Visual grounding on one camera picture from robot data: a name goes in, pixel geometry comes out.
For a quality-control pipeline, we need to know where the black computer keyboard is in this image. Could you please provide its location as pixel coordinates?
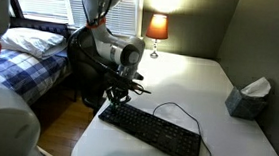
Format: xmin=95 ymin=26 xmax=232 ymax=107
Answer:
xmin=94 ymin=100 xmax=205 ymax=156

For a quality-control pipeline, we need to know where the blue white plaid blanket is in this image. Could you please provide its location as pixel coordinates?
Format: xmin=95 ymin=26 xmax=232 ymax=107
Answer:
xmin=0 ymin=45 xmax=72 ymax=107

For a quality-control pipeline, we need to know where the dark wooden headboard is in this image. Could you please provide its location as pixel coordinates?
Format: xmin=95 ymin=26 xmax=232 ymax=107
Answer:
xmin=7 ymin=15 xmax=72 ymax=40

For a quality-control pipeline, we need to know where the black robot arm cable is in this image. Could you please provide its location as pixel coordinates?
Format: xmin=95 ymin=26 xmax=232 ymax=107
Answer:
xmin=64 ymin=0 xmax=160 ymax=97

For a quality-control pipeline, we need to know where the white pillow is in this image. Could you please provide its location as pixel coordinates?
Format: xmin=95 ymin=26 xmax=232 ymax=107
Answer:
xmin=0 ymin=25 xmax=69 ymax=62

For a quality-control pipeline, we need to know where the white tissue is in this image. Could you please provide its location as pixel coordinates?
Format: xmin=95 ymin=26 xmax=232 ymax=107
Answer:
xmin=239 ymin=74 xmax=273 ymax=99

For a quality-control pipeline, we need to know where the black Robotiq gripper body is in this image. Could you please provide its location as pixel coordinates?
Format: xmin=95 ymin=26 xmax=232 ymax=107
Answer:
xmin=104 ymin=75 xmax=137 ymax=106

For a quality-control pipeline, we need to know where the table lamp with orange shade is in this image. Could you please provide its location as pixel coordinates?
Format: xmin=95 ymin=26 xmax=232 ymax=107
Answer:
xmin=143 ymin=12 xmax=171 ymax=60

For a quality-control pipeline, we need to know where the black office chair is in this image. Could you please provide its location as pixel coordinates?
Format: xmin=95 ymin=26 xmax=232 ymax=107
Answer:
xmin=61 ymin=23 xmax=129 ymax=117

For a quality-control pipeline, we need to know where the grey patterned tissue box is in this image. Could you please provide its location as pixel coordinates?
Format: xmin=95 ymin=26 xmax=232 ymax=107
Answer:
xmin=223 ymin=86 xmax=269 ymax=122

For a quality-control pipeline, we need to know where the black keyboard cable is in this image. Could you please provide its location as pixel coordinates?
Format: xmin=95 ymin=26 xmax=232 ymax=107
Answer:
xmin=148 ymin=100 xmax=218 ymax=156

